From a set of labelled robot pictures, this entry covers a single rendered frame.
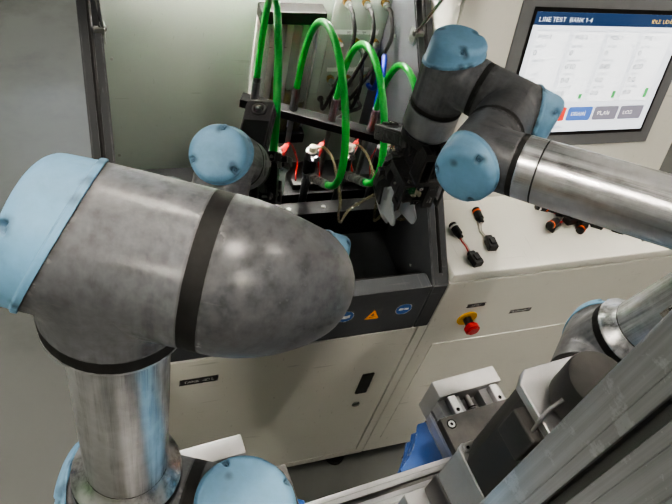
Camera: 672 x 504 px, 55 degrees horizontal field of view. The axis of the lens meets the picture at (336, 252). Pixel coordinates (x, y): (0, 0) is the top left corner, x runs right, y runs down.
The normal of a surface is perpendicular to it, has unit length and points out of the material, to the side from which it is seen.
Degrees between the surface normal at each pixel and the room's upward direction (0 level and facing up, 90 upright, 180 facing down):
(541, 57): 76
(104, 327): 94
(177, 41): 90
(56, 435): 0
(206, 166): 45
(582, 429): 90
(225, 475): 8
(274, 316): 67
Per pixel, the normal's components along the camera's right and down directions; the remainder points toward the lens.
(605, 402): -0.91, 0.16
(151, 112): 0.28, 0.76
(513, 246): 0.19, -0.64
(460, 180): -0.52, 0.58
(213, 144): -0.10, 0.03
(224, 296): 0.11, 0.23
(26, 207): 0.06, -0.25
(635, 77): 0.31, 0.58
